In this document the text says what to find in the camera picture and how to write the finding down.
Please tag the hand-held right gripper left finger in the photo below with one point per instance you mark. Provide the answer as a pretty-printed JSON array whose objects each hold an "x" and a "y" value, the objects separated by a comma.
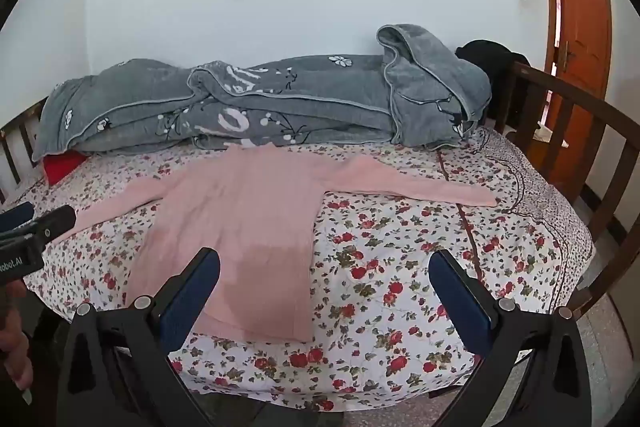
[{"x": 192, "y": 292}]

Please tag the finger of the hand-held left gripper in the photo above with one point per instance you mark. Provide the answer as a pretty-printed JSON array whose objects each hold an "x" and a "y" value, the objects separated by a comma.
[
  {"x": 55, "y": 222},
  {"x": 17, "y": 213}
]

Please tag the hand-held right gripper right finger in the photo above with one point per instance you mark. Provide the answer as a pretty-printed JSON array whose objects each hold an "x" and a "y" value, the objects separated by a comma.
[{"x": 457, "y": 292}]

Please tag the pink knit sweater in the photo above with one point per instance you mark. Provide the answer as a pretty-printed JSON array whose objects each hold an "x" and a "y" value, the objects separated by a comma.
[{"x": 240, "y": 227}]

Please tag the person's left hand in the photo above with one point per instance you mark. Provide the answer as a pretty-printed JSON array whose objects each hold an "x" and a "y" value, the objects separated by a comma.
[{"x": 14, "y": 337}]

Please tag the red pillow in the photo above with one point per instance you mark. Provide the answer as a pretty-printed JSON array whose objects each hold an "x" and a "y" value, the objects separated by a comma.
[{"x": 62, "y": 167}]

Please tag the floral bed sheet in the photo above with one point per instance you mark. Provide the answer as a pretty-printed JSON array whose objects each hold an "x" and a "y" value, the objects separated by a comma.
[{"x": 390, "y": 257}]

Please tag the white paper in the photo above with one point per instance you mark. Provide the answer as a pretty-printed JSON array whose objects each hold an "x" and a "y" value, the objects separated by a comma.
[{"x": 550, "y": 135}]

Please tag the grey printed blanket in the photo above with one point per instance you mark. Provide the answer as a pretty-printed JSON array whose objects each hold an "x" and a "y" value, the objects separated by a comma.
[{"x": 300, "y": 102}]

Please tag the dark wooden footboard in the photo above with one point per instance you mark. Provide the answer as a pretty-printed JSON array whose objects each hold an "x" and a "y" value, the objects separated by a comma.
[{"x": 565, "y": 84}]

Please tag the black cloth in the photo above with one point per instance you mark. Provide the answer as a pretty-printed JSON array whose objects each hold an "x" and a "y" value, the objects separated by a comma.
[{"x": 485, "y": 54}]

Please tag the orange wooden door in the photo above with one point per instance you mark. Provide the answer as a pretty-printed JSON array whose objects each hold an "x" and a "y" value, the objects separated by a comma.
[{"x": 575, "y": 7}]

